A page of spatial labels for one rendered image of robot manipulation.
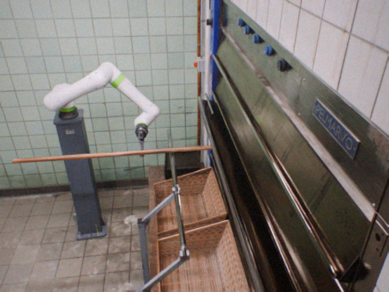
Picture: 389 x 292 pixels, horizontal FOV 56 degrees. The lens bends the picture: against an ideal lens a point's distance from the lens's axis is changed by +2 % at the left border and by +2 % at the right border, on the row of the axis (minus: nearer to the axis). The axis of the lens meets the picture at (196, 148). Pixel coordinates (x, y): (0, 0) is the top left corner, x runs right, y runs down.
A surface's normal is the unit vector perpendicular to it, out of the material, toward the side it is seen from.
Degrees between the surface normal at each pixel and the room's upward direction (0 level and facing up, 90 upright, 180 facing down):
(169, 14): 90
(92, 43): 90
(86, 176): 90
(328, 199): 70
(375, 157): 90
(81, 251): 0
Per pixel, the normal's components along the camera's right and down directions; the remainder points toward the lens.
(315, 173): -0.92, -0.25
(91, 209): 0.20, 0.51
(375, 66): -0.99, 0.07
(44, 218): 0.00, -0.85
